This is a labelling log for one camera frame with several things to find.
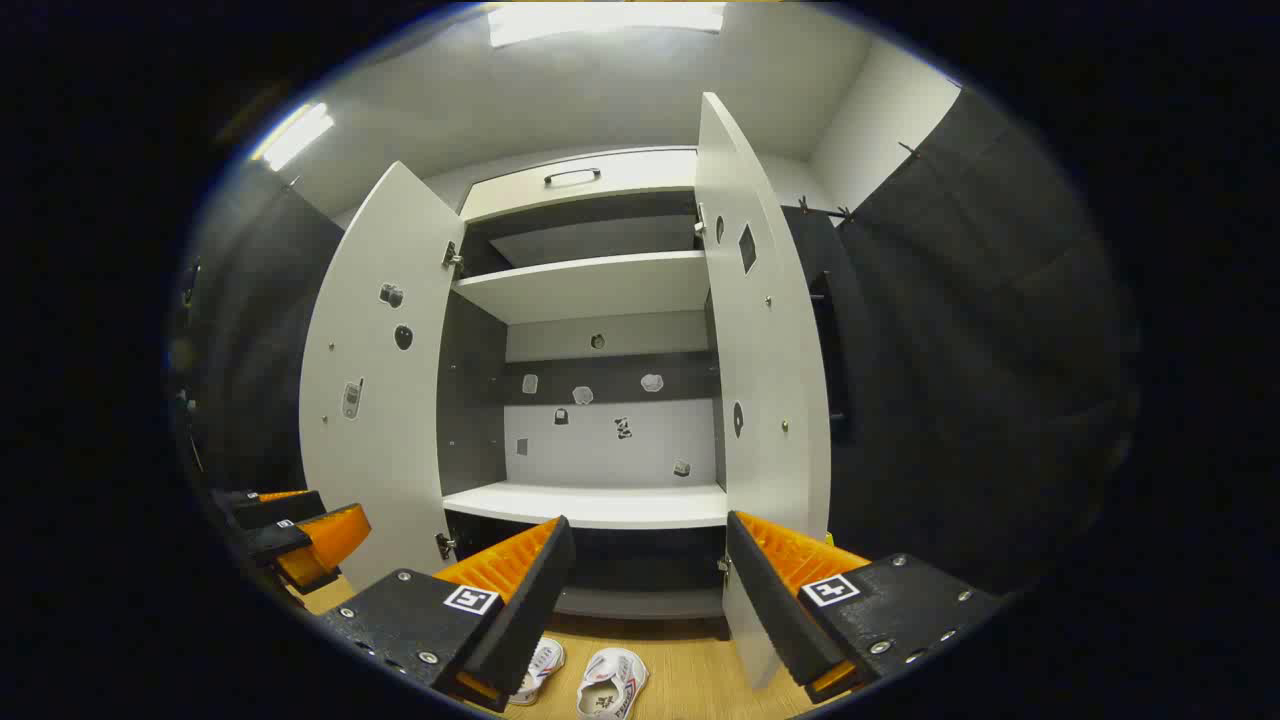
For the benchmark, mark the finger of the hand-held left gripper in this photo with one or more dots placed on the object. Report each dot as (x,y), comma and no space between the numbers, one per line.
(275,540)
(280,510)

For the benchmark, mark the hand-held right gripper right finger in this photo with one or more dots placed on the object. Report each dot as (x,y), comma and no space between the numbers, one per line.
(770,610)

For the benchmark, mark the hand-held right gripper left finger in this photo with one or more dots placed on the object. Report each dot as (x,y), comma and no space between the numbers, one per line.
(535,600)

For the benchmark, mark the white shoe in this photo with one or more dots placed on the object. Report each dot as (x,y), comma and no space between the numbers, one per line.
(615,680)
(545,665)

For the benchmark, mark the white and grey shoe cabinet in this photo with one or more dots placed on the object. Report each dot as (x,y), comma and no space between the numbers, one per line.
(470,400)

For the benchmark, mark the white cabinet shelf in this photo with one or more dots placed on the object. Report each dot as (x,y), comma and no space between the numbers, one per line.
(590,285)
(600,505)

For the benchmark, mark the white cabinet drawer front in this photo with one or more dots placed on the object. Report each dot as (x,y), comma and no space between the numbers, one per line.
(640,175)

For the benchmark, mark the ceiling light panel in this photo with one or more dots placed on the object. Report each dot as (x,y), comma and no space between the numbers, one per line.
(295,135)

